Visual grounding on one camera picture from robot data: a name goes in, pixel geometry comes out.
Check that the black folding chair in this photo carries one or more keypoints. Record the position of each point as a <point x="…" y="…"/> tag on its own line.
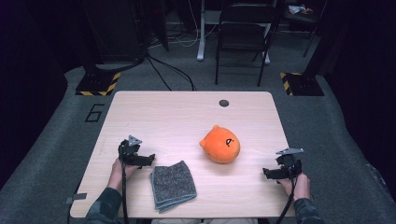
<point x="246" y="34"/>

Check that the black equipment cabinet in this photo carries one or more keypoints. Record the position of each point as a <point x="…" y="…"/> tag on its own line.
<point x="118" y="31"/>

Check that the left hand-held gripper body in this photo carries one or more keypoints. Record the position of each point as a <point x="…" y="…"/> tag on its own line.
<point x="127" y="151"/>

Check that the grey fluffy cloth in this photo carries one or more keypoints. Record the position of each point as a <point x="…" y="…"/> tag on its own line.
<point x="172" y="185"/>

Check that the white and orange clutter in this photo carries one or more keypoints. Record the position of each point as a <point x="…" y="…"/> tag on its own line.
<point x="299" y="9"/>

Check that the hazard-striped black stand base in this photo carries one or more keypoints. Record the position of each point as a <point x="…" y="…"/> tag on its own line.
<point x="303" y="84"/>
<point x="96" y="84"/>

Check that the person's right hand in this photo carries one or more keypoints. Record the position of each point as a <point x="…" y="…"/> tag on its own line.
<point x="300" y="188"/>

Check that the dark chair with clutter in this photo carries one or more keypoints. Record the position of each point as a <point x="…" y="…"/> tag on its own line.
<point x="299" y="18"/>

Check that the person's left hand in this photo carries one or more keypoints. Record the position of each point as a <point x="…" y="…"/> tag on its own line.
<point x="117" y="175"/>

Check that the dark round table grommet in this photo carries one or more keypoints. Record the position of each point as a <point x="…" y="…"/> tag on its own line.
<point x="224" y="103"/>

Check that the grey tape strip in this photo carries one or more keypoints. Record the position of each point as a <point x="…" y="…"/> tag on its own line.
<point x="76" y="197"/>

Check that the dark curtain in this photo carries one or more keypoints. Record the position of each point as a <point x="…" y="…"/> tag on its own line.
<point x="25" y="77"/>
<point x="367" y="77"/>

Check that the white desk leg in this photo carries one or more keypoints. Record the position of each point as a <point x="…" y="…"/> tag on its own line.
<point x="201" y="37"/>
<point x="267" y="59"/>

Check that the orange plush toy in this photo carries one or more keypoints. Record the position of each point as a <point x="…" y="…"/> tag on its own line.
<point x="221" y="146"/>

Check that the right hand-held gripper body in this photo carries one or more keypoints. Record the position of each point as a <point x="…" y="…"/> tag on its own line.
<point x="290" y="163"/>

